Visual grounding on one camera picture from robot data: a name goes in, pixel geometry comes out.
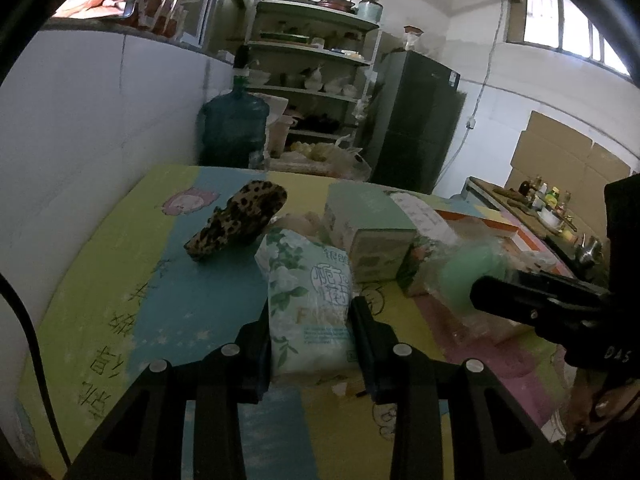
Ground row of condiment bottles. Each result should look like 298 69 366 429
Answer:
517 175 573 213

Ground kitchen counter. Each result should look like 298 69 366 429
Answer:
462 176 608 281

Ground white floral-print tissue pack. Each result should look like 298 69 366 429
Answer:
255 228 358 376

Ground barred high window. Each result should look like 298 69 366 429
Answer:
505 0 633 78

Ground black cable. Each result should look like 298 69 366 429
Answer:
0 272 73 466

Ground cartoon printed play mat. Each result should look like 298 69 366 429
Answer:
17 164 576 480

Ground blue water jug with pump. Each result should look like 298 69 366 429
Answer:
197 45 271 168

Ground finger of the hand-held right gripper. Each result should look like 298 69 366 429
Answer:
507 269 611 306
470 276 611 346

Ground white bucket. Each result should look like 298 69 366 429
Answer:
268 115 293 158

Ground green sponge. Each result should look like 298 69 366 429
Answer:
425 240 516 331

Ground pale green carton box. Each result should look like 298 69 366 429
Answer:
322 181 418 283

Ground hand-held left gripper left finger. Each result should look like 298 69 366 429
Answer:
65 305 273 480

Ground shallow cardboard box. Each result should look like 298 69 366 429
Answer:
432 209 566 281

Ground dark grey fridge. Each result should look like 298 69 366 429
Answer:
365 50 462 195

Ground plastic bag with food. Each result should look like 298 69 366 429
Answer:
272 137 372 181

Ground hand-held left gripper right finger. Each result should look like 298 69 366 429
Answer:
347 296 576 480

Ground teal canister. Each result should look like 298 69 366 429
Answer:
357 0 385 23

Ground white metal shelf rack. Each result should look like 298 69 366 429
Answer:
245 0 383 161

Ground white sack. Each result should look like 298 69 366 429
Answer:
265 94 290 156

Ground person's right hand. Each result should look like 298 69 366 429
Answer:
565 375 640 441

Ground cream plush toy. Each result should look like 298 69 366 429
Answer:
280 212 326 241

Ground leopard print cloth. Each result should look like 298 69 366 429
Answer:
184 181 289 262

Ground cardboard sheets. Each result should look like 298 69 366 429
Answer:
507 110 638 206

